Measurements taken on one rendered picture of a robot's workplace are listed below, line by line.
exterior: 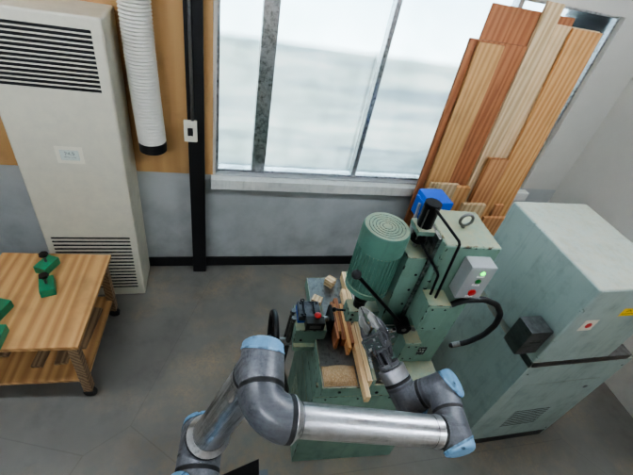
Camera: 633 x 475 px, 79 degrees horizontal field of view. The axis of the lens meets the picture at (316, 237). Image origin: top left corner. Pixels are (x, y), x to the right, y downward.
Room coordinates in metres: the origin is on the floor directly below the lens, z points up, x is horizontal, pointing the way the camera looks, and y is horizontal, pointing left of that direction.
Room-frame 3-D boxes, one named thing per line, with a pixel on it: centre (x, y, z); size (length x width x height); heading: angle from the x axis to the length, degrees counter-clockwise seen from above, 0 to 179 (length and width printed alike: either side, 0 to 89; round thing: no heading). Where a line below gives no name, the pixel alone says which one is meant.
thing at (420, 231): (1.17, -0.37, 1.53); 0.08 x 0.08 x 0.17; 15
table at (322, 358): (1.12, -0.13, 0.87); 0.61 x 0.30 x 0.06; 15
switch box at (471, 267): (1.08, -0.58, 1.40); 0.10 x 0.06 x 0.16; 105
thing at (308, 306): (1.09, -0.05, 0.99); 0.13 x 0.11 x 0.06; 15
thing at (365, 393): (1.06, -0.26, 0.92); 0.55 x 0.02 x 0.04; 15
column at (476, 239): (1.21, -0.52, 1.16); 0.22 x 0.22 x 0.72; 15
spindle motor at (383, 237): (1.13, -0.24, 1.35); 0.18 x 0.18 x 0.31
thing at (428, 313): (1.04, -0.49, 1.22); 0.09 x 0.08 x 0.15; 105
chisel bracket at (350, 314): (1.13, -0.26, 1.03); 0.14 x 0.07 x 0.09; 105
